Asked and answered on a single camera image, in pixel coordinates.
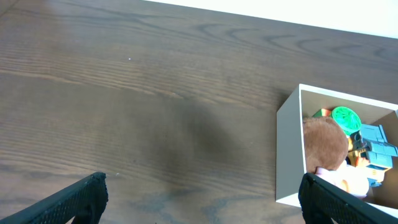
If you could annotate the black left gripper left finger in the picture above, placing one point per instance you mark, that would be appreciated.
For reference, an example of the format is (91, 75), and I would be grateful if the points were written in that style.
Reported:
(81, 202)

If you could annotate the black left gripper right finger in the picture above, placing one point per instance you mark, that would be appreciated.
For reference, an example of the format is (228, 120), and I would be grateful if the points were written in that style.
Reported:
(322, 202)

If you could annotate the white pink duck toy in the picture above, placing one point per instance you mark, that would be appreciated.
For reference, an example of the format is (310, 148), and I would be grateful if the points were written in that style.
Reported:
(347, 178)

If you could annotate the brown plush toy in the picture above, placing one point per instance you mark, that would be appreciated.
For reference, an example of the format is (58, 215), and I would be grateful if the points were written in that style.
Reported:
(325, 144)

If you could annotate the yellow grey toy truck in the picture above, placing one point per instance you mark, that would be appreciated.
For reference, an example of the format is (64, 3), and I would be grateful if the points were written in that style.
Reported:
(370, 151)

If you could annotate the green round fan toy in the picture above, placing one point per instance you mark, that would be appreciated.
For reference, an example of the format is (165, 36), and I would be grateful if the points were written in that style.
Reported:
(347, 119)

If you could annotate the colourful puzzle cube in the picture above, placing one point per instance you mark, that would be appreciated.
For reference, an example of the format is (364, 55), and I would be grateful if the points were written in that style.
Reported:
(322, 113)

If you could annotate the white cardboard box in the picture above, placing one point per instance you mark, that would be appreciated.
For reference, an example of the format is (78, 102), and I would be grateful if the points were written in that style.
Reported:
(303, 103)

